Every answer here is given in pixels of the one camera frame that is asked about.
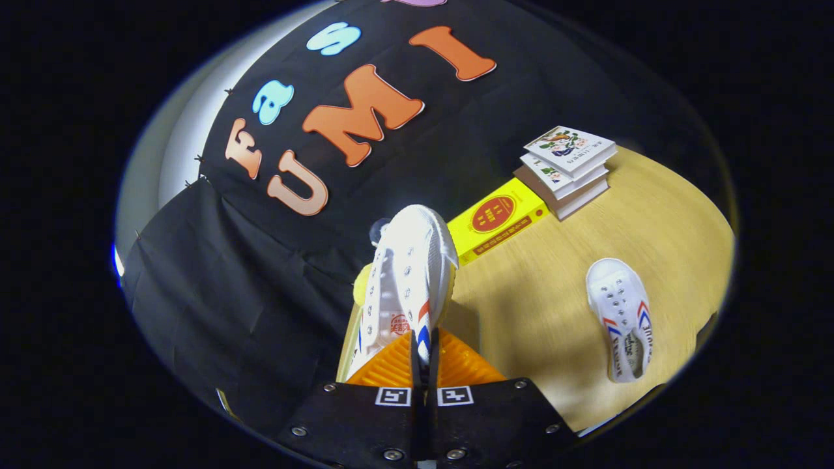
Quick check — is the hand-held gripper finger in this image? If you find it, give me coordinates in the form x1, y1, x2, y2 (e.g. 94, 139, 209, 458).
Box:
427, 329, 581, 469
277, 329, 427, 469

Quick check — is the brown fabric storage box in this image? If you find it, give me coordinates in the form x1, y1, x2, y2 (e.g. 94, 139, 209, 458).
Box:
336, 300, 369, 384

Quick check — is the white canvas shoe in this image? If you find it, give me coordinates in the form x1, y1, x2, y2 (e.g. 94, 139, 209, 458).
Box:
343, 204, 459, 382
585, 258, 652, 384

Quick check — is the yellow round plush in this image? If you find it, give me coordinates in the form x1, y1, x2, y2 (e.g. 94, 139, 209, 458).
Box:
352, 264, 373, 307

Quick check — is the black backdrop cloth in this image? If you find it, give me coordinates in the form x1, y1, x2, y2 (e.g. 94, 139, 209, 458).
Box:
121, 0, 717, 437

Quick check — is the yellow book with red circle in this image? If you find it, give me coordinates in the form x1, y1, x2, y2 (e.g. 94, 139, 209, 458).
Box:
446, 177, 550, 266

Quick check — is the white book with green print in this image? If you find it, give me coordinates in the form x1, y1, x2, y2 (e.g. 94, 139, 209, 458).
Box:
519, 153, 610, 199

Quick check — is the brown cover book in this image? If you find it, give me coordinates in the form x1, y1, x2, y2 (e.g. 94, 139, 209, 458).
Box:
513, 166, 610, 222

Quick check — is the white illustrated book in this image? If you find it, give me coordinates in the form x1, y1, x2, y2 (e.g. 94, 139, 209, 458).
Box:
523, 126, 618, 178

